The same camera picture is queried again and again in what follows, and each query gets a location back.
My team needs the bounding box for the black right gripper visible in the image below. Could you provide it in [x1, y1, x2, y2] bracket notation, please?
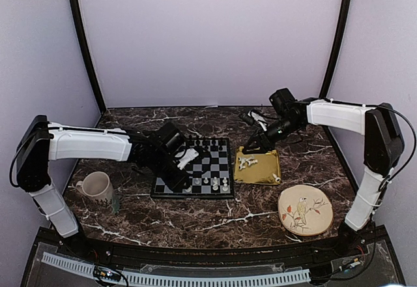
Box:
[242, 115, 303, 154]

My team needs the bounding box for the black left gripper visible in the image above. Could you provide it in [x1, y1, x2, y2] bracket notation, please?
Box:
[149, 149, 190, 192]

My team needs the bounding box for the black grey chess board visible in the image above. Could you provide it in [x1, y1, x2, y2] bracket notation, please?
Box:
[151, 137, 235, 200]

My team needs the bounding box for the white chess piece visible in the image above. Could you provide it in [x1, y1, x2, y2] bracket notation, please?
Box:
[273, 174, 281, 183]

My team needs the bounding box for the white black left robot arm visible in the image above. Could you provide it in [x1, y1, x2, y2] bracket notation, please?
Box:
[8, 115, 199, 258]

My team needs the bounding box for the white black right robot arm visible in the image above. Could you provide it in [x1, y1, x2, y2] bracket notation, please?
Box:
[240, 88, 405, 231]

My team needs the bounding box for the pile of white chess pieces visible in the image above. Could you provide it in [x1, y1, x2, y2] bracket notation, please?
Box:
[238, 156, 258, 170]

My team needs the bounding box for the gold metal tray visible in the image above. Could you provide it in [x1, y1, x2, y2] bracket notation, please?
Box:
[234, 146, 282, 185]

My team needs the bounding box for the beige ceramic mug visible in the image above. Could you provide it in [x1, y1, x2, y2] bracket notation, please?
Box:
[75, 172, 120, 214]

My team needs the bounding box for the beige bird painted plate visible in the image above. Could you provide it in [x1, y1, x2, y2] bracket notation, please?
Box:
[278, 185, 334, 237]

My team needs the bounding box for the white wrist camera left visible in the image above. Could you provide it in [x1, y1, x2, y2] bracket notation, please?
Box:
[177, 148, 199, 170]

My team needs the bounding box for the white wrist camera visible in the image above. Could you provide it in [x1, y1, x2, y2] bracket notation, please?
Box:
[239, 110, 268, 131]
[177, 148, 199, 170]

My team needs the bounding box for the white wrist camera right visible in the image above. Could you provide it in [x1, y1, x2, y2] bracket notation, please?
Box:
[239, 110, 268, 131]

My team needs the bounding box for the white slotted cable duct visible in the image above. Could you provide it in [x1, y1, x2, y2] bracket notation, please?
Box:
[41, 252, 311, 286]

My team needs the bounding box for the right black frame post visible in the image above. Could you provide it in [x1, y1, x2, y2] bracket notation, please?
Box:
[317, 0, 355, 105]

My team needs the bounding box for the black frame post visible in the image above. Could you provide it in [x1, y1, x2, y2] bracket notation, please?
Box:
[317, 0, 355, 105]
[69, 0, 107, 113]

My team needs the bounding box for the left black frame post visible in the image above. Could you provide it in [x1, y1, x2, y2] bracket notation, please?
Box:
[69, 0, 107, 113]

